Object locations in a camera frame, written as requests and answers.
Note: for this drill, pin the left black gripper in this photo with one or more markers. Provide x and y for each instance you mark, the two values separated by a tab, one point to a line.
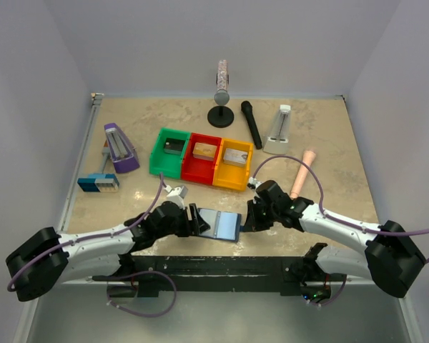
196	225

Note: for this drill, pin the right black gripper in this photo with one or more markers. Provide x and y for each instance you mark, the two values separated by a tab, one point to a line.
252	224

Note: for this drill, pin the blue leather card holder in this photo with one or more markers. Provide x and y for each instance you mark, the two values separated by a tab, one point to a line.
223	226

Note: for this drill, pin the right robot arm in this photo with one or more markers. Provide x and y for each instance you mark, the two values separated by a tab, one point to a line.
383	253

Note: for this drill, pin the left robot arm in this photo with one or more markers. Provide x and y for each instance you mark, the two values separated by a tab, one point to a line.
48	258

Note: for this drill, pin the silver card stack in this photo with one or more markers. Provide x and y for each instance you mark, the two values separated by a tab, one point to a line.
235	157

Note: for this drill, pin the orange card stack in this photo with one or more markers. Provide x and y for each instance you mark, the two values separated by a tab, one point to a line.
204	151

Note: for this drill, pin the black card stack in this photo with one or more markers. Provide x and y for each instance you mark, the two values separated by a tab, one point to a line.
174	146

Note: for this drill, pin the yellow plastic bin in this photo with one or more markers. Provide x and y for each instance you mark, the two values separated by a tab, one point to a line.
231	176

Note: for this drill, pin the red plastic bin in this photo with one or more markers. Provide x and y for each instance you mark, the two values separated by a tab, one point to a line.
198	170

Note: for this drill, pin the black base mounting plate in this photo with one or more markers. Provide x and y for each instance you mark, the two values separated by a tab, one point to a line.
282	275

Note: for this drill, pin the white metronome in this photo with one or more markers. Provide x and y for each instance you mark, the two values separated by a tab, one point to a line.
277	140

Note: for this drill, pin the pink microphone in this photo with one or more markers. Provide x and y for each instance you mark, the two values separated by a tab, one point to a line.
307	158

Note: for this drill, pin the green plastic bin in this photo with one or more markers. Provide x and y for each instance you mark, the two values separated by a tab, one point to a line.
168	164

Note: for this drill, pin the purple metronome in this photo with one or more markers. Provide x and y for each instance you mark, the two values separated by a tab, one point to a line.
123	153

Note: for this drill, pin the black round microphone stand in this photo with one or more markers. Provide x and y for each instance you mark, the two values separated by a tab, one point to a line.
220	116

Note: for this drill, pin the black microphone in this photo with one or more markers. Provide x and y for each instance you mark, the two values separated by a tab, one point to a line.
247	110

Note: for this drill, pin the blue grey block toy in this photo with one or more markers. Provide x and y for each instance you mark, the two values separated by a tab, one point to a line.
100	181

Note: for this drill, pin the glitter microphone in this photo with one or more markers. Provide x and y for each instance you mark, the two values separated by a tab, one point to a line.
221	96

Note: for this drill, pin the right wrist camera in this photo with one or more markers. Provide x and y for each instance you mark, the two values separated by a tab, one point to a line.
253	183

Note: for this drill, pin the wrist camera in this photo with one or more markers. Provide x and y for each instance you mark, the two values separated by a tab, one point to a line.
176	194
253	183

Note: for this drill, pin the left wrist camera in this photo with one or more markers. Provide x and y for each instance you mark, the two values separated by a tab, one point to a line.
176	194

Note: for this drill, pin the aluminium frame rail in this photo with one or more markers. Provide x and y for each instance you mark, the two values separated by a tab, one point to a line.
63	223

